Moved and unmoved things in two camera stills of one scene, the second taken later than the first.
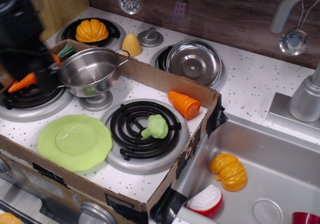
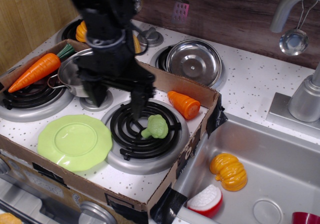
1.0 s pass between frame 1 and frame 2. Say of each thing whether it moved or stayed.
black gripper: moved
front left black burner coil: stayed
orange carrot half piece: stayed
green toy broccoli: stayed
